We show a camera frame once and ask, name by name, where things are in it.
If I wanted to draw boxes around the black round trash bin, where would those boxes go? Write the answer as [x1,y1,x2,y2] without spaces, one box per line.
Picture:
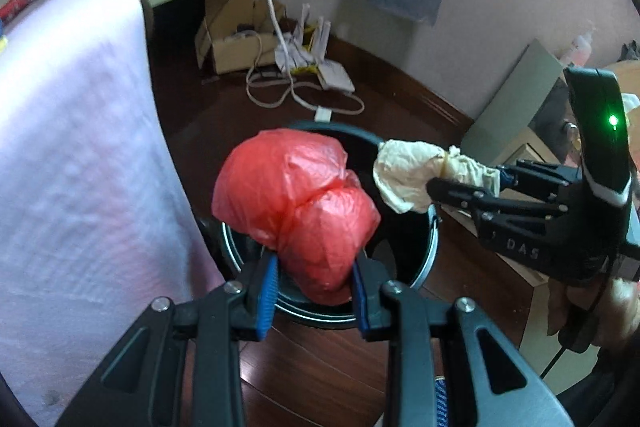
[195,120,439,329]

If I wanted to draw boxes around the red plastic bag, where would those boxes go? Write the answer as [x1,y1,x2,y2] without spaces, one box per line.
[210,128,381,306]

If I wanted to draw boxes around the person's right hand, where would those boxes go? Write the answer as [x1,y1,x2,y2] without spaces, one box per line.
[547,279,639,351]

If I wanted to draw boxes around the white hanging cable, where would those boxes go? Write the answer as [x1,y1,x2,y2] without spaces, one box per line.
[244,0,367,116]

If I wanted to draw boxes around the cardboard box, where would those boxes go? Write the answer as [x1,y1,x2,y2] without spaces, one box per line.
[194,0,279,75]

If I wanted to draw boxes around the beige cloth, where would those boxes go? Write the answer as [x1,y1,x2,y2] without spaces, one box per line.
[372,140,500,215]

